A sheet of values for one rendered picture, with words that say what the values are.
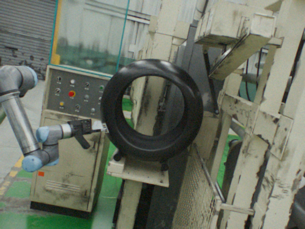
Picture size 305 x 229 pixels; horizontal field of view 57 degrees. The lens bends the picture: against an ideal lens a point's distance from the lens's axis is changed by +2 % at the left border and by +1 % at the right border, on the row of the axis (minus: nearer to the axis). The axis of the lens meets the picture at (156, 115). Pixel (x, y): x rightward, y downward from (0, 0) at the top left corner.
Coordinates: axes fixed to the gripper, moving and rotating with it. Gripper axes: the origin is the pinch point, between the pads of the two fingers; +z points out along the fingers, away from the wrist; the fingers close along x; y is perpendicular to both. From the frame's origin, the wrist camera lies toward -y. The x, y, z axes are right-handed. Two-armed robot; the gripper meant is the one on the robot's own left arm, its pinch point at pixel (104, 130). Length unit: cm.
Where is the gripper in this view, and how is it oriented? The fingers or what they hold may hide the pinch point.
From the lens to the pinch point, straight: 159.0
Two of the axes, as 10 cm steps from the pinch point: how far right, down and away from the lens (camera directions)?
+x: -6.3, 0.7, 7.7
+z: 7.7, -0.9, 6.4
